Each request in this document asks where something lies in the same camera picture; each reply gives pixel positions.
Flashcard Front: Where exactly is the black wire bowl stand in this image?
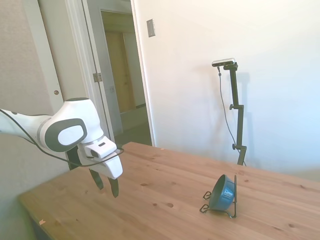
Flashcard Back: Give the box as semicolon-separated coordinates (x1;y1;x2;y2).
199;174;239;219

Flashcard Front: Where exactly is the black camera stand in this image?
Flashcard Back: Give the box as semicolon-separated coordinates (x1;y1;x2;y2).
222;62;248;167

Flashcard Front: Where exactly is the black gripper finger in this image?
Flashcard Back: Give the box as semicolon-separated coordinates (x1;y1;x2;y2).
108;176;120;199
89;168;105;191

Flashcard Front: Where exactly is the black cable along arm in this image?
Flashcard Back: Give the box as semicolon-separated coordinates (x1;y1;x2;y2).
0;108;125;168

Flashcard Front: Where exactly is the white closed door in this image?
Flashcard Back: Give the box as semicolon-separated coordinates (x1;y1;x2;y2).
36;0;76;111

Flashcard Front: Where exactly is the silver exterior camera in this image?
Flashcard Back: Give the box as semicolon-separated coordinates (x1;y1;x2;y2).
211;57;237;68

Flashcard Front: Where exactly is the white open door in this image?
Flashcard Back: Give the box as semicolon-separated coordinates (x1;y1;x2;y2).
81;0;124;144

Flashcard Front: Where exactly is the blue bowl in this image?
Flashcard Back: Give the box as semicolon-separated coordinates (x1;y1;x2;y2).
208;174;236;211

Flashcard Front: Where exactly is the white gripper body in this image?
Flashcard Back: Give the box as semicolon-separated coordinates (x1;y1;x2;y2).
81;149;124;181

